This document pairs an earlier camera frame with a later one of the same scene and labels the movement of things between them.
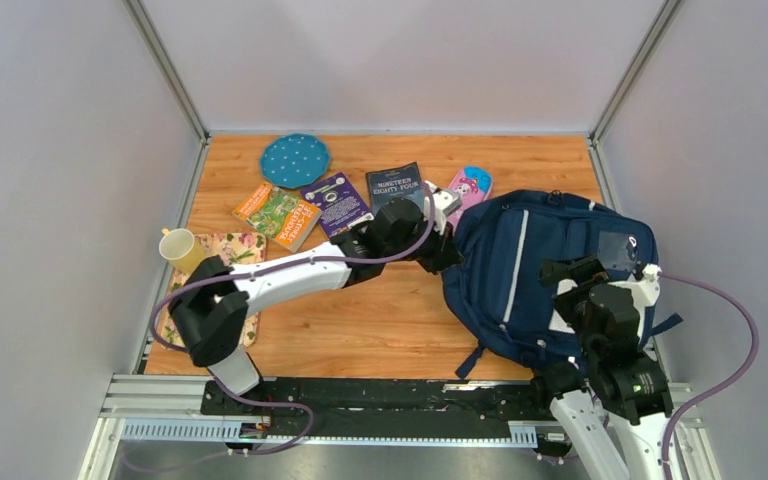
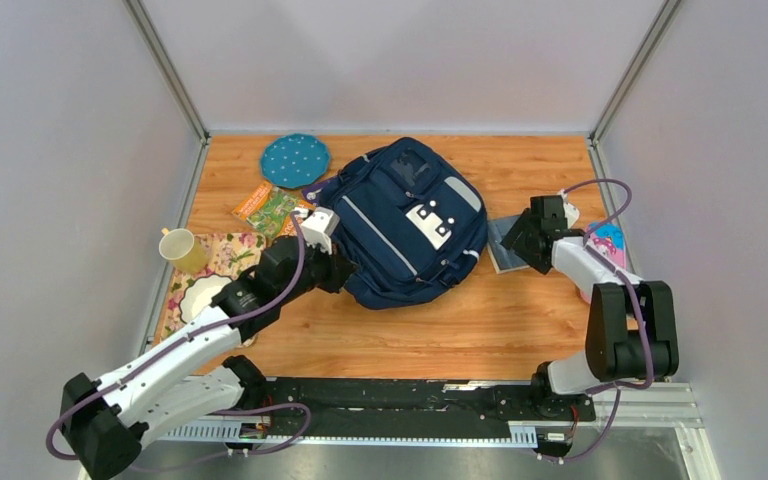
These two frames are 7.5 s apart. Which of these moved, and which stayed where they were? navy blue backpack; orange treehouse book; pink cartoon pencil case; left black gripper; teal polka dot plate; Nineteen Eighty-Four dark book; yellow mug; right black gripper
Moved: navy blue backpack; left black gripper; Nineteen Eighty-Four dark book; right black gripper; pink cartoon pencil case
Stayed: orange treehouse book; teal polka dot plate; yellow mug
